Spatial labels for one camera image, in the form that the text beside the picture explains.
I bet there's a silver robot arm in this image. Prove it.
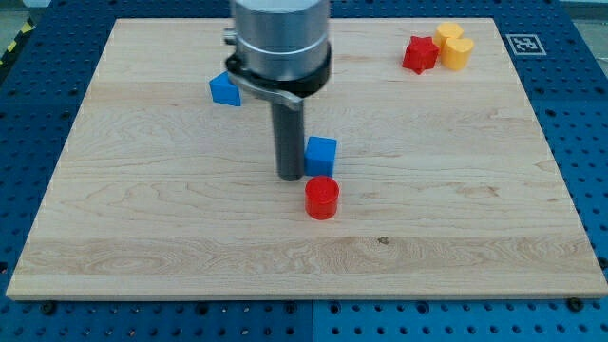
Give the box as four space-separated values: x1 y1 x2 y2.
230 0 331 81

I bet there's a white fiducial marker tag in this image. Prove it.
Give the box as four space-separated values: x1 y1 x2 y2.
505 33 546 56

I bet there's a blue cube block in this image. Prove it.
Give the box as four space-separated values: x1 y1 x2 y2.
305 136 337 177

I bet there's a wooden board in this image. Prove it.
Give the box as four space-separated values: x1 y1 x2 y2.
7 18 607 301

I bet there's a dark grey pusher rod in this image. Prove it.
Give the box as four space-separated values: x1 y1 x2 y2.
271 104 304 181

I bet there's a blue triangle block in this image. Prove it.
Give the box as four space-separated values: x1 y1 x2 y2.
209 72 241 106

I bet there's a black clamp ring with lever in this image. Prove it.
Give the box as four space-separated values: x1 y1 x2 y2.
224 41 333 112

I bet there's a yellow heart block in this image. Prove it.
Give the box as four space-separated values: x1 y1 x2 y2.
441 38 475 71

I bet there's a red cylinder block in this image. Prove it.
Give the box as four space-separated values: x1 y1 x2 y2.
305 176 340 220

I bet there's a red star block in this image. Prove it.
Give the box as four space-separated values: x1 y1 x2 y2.
402 36 440 74

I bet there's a yellow cylinder block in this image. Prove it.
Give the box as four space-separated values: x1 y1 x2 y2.
433 22 465 49

